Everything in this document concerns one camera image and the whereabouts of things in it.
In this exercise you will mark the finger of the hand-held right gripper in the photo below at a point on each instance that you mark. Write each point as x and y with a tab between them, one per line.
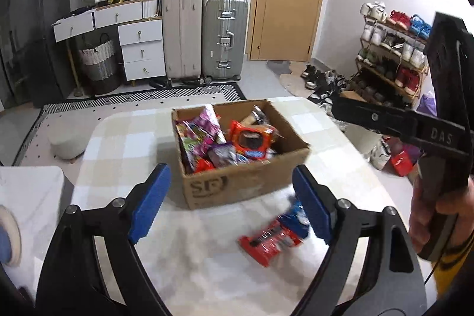
374	118

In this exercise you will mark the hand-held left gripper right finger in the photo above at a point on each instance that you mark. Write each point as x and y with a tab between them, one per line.
313	205

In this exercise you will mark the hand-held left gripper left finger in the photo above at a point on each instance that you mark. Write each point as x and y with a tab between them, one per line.
148	205

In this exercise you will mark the blue snack packet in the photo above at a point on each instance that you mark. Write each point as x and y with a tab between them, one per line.
296	221

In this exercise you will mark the brown cardboard box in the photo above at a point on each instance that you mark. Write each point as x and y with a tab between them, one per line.
229	182

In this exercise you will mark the person's right forearm yellow sleeve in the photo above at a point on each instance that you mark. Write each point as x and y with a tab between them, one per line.
455	271

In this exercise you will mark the person's right hand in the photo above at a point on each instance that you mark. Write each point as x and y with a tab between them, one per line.
459	205

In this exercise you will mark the purple plastic bag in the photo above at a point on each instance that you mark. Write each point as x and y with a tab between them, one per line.
429	103

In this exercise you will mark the pair of white sneakers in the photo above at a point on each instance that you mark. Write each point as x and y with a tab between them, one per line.
381	155

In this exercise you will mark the wooden shoe rack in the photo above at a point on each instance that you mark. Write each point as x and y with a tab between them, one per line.
383	70

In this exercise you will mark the red bag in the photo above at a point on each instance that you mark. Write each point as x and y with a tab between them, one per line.
401	162

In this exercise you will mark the checkered tablecloth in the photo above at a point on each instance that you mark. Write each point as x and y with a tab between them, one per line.
122	153

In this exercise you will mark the group of assorted shoes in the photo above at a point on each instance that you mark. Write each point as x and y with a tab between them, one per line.
401	49

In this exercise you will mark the pile of dark sneakers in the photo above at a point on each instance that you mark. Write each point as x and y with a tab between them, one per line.
326	81

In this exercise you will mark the small red snack packet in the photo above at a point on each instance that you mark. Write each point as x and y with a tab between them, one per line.
204	166

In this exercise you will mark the green purple snack packet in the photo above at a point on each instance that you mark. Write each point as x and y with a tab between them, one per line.
190	142

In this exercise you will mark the dark purple snack packet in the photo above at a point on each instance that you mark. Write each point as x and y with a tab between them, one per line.
222	155

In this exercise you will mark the orange snack packet dark circle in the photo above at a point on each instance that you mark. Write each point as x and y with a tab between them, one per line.
251	136

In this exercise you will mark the round white stool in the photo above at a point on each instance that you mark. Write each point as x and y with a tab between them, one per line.
68	142

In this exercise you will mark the grey floor mat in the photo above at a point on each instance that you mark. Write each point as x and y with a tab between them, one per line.
279	66

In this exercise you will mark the black white patterned rug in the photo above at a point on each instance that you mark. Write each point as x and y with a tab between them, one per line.
148	95

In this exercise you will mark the round white blue object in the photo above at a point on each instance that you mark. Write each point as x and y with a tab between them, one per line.
9	234

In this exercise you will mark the grey white woven basket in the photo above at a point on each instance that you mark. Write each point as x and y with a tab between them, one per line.
98	68

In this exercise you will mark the white drawer desk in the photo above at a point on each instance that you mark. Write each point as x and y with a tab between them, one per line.
142	53

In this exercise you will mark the silver suitcase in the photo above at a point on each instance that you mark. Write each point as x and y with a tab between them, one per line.
224	38

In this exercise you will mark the beige suitcase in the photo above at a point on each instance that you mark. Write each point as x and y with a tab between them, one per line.
181	38

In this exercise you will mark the dark refrigerator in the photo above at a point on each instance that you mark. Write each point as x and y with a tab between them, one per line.
33	34

